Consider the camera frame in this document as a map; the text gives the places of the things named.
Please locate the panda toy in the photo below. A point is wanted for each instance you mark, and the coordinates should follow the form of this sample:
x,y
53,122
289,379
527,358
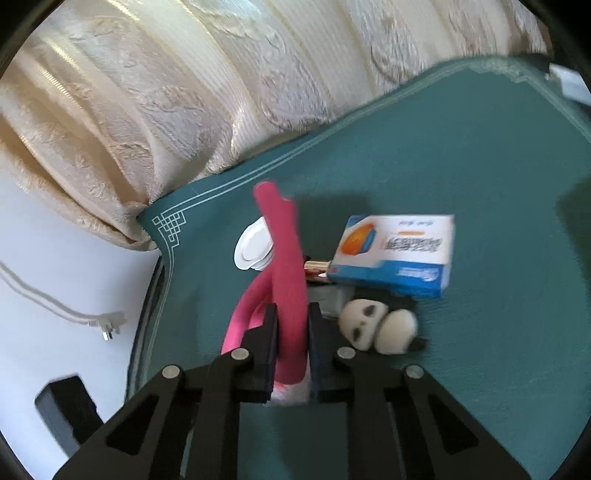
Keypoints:
x,y
392,327

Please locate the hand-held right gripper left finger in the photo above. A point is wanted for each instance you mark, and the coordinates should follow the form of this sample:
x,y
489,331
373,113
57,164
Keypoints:
x,y
265,350

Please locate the brown and silver lipstick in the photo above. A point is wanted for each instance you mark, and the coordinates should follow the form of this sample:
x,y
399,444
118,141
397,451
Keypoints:
x,y
318,271

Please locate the white round disc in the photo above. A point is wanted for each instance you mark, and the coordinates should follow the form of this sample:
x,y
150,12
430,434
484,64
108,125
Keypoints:
x,y
251,247

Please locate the blue and white box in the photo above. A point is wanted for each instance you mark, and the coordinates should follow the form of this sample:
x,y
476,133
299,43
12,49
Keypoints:
x,y
397,249

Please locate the cream patterned curtain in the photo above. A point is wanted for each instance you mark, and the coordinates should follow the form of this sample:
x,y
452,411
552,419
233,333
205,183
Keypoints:
x,y
184,92

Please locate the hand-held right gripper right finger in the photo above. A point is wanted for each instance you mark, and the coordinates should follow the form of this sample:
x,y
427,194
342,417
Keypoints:
x,y
318,350

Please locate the black object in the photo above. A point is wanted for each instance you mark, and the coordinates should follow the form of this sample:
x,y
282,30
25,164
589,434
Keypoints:
x,y
69,406

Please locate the pink foam curler rod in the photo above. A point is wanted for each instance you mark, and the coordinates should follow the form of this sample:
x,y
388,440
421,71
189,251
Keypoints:
x,y
286,258

